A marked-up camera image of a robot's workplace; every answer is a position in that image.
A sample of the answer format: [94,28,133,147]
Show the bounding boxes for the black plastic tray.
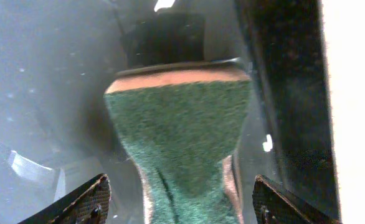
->
[0,1,340,223]

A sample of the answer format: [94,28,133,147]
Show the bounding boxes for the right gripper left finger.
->
[21,173,111,224]

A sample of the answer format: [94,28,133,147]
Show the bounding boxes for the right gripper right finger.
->
[252,175,341,224]

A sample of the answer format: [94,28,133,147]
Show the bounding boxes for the green sponge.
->
[103,68,250,223]

